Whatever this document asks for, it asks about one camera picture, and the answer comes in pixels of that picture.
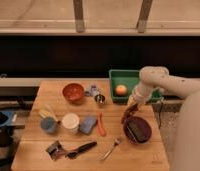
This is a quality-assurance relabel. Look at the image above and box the blue grey cup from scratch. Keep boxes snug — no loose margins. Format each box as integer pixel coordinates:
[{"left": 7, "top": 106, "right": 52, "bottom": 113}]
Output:
[{"left": 40, "top": 117, "right": 57, "bottom": 134}]

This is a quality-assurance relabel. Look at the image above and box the red yellow apple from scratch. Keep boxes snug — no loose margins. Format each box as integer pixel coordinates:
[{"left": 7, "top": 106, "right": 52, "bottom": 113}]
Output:
[{"left": 115, "top": 84, "right": 128, "bottom": 96}]

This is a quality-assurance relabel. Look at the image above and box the red orange bowl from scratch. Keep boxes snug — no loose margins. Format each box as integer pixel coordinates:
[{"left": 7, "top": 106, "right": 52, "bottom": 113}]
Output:
[{"left": 62, "top": 83, "right": 84, "bottom": 102}]

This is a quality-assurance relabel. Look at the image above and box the dark red grape bunch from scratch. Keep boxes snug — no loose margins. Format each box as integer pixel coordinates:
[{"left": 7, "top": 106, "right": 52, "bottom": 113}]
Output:
[{"left": 121, "top": 104, "right": 138, "bottom": 123}]

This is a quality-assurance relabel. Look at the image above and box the black rectangular block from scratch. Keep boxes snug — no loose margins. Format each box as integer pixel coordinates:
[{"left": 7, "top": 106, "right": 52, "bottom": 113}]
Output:
[{"left": 129, "top": 122, "right": 147, "bottom": 142}]

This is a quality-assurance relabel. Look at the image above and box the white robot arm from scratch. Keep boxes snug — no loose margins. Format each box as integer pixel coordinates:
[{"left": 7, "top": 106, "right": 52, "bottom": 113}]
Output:
[{"left": 128, "top": 66, "right": 200, "bottom": 171}]

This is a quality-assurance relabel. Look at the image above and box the dark maroon bowl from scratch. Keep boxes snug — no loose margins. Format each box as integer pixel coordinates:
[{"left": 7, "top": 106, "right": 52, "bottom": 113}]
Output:
[{"left": 123, "top": 116, "right": 152, "bottom": 144}]

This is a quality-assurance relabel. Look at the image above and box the crumpled blue white wrapper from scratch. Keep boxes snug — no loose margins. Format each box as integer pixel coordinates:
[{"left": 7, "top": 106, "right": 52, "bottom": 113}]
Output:
[{"left": 85, "top": 84, "right": 99, "bottom": 97}]

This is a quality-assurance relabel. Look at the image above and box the green plastic tray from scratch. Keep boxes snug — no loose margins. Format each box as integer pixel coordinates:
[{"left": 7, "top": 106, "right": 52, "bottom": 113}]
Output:
[{"left": 108, "top": 69, "right": 163, "bottom": 104}]

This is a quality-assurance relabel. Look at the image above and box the white cup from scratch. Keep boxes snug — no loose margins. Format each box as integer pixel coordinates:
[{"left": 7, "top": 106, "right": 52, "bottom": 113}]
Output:
[{"left": 62, "top": 113, "right": 80, "bottom": 135}]

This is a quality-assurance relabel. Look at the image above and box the yellow banana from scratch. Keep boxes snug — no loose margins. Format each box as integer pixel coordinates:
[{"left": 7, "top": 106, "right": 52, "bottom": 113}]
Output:
[{"left": 39, "top": 105, "right": 60, "bottom": 123}]

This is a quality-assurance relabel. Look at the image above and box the small metal cup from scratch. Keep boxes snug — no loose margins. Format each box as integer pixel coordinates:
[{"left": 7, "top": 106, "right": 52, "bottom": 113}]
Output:
[{"left": 94, "top": 94, "right": 105, "bottom": 105}]

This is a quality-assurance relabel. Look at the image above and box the orange carrot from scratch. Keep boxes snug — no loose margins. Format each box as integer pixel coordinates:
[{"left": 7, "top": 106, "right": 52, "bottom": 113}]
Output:
[{"left": 97, "top": 113, "right": 106, "bottom": 137}]

